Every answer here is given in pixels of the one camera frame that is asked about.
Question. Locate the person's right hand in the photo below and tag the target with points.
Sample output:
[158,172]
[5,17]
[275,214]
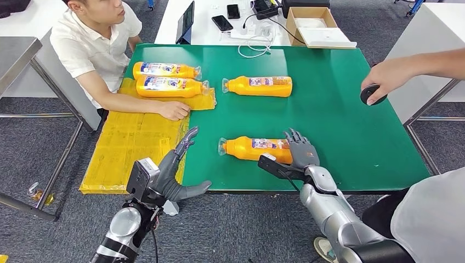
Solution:
[174,110]

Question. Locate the person's hand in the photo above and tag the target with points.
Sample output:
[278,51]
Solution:
[388,76]

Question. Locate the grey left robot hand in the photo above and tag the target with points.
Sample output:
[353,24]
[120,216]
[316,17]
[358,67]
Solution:
[169,178]

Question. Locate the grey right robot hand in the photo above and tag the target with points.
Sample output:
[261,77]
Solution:
[303,154]

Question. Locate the orange detergent bottle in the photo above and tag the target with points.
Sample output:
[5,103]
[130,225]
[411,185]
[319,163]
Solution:
[261,90]
[247,149]
[163,74]
[170,91]

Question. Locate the round handheld controller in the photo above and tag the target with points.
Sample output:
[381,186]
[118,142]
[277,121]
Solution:
[367,93]

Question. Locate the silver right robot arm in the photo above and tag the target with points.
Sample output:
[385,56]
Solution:
[334,214]

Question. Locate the person's right forearm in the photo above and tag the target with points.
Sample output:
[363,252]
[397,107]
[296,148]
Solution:
[130,105]

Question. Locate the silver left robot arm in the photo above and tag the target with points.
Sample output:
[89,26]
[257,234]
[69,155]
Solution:
[123,228]

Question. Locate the person's forearm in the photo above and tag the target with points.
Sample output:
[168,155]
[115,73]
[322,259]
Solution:
[439,63]

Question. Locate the white table leg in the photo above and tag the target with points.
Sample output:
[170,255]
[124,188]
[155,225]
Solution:
[170,208]

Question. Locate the yellow taped cardboard sheet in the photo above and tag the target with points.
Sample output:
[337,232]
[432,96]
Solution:
[130,145]

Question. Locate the green table mat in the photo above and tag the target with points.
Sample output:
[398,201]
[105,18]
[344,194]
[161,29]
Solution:
[345,116]

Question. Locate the white box lid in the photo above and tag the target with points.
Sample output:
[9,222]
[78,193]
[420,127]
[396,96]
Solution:
[327,38]

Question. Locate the white desk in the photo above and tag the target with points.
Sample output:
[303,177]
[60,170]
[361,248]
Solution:
[210,37]

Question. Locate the dark tablet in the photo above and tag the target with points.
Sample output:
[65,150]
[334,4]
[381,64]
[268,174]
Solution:
[186,21]

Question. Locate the white padded packet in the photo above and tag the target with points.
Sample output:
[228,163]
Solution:
[311,23]

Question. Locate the worn sneaker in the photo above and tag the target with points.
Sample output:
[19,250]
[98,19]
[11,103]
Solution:
[323,248]

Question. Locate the black smartphone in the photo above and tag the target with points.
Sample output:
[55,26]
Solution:
[233,11]
[222,23]

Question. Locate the white power strip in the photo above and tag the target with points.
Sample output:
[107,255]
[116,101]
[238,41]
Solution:
[247,35]

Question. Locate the blue caster leg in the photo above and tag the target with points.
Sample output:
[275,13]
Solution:
[150,3]

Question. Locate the open cardboard box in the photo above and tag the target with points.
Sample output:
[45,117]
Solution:
[291,23]

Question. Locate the person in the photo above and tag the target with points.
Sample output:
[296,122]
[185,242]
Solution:
[83,43]
[428,225]

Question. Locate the yellow floor hook item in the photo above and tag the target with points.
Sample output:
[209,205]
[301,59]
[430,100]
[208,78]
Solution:
[40,196]

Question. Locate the black charger device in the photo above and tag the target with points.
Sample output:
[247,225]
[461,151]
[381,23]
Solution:
[265,8]

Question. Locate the yellow floor scrap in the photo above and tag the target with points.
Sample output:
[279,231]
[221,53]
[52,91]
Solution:
[3,259]

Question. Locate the black bag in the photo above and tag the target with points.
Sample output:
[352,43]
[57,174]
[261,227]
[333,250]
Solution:
[14,6]

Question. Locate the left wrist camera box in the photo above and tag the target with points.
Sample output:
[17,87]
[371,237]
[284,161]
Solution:
[141,178]

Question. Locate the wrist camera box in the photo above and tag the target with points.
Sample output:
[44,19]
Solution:
[141,178]
[276,167]

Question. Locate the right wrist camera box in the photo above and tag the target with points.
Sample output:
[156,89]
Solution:
[276,167]

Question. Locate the blue metal frame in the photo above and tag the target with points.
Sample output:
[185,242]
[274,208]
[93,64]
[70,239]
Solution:
[414,5]

